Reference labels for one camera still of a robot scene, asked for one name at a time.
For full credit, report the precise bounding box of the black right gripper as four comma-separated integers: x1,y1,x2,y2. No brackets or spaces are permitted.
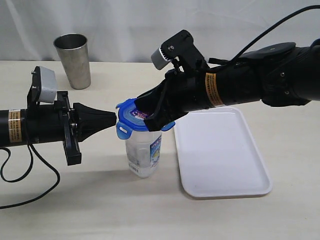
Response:
134,68,208,132

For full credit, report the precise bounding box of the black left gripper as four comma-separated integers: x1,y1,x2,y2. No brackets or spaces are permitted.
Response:
21,80,117,166

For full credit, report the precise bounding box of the blue container lid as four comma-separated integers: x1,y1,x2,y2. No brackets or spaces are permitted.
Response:
115,98,175,142

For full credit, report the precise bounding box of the clear plastic container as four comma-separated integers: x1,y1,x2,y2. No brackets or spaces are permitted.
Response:
125,131,162,179

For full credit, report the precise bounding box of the stainless steel cup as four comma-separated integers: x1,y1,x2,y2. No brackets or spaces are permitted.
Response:
53,33,91,90

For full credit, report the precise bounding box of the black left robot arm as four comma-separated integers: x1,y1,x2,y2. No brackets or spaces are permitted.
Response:
0,66,117,166

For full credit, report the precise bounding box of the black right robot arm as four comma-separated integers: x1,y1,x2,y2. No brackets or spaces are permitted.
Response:
134,40,320,132

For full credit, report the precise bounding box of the white backdrop cloth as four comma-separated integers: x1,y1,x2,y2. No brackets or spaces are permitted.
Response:
0,0,319,62

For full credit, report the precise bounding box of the white plastic tray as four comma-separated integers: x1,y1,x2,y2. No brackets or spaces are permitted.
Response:
174,107,273,199

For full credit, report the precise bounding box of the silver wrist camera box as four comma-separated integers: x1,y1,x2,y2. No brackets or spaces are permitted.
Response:
31,66,58,104

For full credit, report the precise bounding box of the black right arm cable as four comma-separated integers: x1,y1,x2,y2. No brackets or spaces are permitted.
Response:
208,4,320,67

